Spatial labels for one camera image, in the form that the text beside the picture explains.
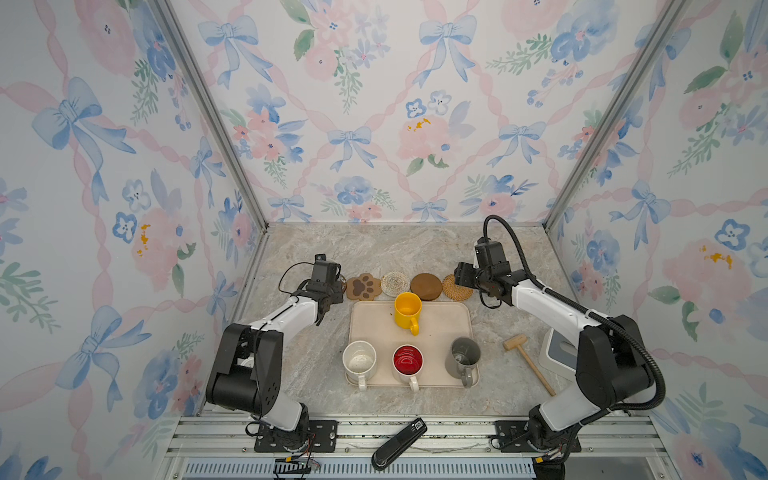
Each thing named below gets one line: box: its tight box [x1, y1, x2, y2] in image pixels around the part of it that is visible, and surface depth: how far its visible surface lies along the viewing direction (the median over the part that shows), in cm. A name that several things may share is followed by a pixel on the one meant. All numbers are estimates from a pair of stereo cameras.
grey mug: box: [445, 337, 481, 388], surface depth 80 cm
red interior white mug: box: [392, 344, 424, 392], surface depth 81 cm
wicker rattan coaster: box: [442, 274, 474, 301], surface depth 102 cm
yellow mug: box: [394, 291, 423, 336], surface depth 91 cm
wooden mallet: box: [503, 334, 556, 397], surface depth 90 cm
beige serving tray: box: [343, 301, 475, 391], surface depth 92 cm
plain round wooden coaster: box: [410, 273, 443, 301], surface depth 103 cm
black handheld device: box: [371, 417, 428, 471], surface depth 72 cm
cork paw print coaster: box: [346, 273, 382, 301], surface depth 103 cm
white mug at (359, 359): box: [342, 340, 377, 392], surface depth 81 cm
